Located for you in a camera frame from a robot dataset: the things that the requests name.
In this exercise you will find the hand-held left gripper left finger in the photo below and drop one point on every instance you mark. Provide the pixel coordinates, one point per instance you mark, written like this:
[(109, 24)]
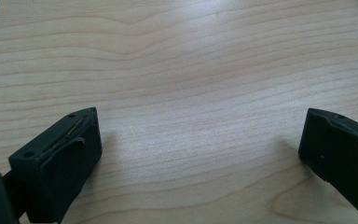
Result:
[(59, 168)]

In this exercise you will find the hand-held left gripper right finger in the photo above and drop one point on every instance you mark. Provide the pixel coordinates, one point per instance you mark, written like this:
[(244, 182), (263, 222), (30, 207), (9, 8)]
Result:
[(341, 149)]

